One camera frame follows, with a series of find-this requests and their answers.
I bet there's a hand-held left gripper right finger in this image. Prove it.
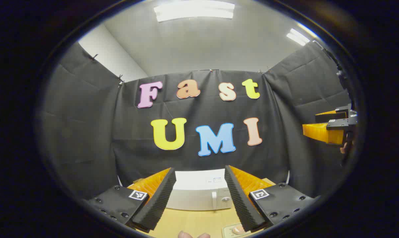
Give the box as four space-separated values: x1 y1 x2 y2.
224 165 322 232

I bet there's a small ceiling light panel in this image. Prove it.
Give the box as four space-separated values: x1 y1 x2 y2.
286 28 311 47

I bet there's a long ceiling light panel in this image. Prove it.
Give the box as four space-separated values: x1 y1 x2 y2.
153 1 236 23

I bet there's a black backdrop cloth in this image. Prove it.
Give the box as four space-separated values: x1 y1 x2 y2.
39 41 355 202

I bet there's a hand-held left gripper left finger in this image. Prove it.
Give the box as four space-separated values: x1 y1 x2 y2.
85 167 177 232

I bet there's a white microwave oven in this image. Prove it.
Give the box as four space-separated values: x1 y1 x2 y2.
166 169 236 211

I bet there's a pale rectangular tray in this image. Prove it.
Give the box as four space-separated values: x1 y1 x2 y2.
222 223 253 238

